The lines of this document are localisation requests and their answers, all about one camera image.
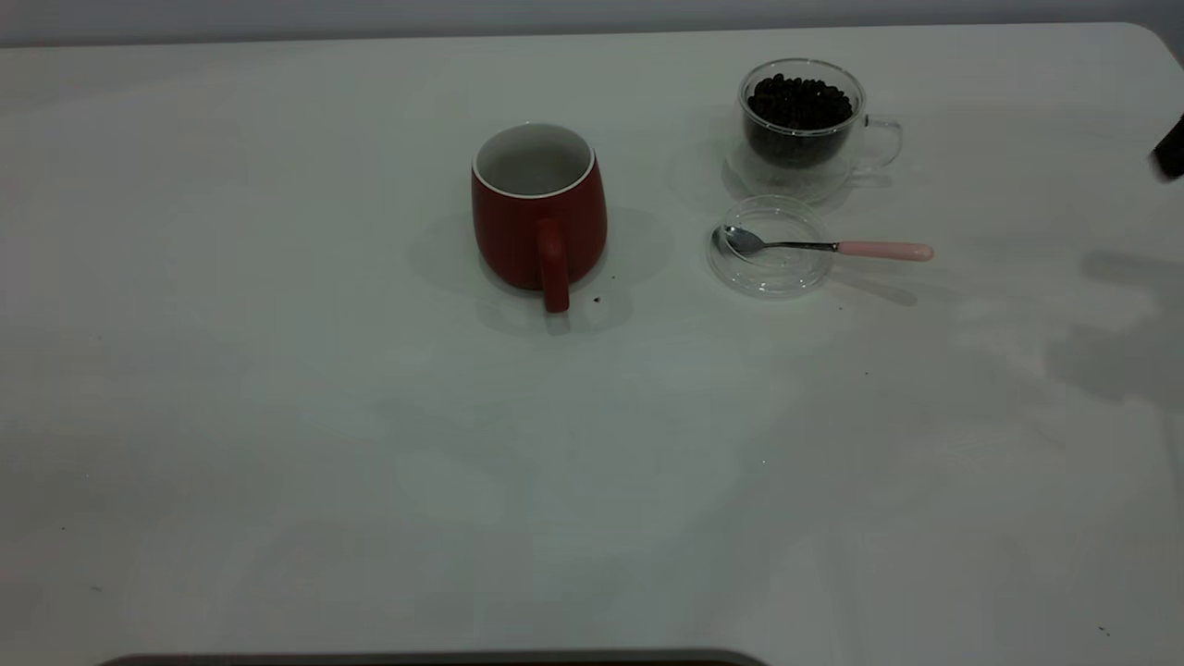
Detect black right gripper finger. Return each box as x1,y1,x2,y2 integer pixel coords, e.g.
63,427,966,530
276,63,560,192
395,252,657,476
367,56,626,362
1151,113,1184,181

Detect pink-handled metal spoon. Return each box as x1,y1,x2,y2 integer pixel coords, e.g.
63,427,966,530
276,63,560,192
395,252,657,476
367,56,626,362
711,225,935,263

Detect red ceramic mug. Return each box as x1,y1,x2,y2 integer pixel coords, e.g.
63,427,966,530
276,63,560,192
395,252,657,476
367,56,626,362
471,122,610,315

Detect dark coffee beans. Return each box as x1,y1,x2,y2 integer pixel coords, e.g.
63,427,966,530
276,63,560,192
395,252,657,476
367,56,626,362
746,73,855,169

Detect clear round glass lid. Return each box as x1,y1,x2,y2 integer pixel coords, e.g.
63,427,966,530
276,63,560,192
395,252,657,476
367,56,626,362
707,194,835,299

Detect clear double-wall glass cup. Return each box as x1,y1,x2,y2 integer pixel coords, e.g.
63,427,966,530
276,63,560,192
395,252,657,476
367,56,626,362
724,57,903,204

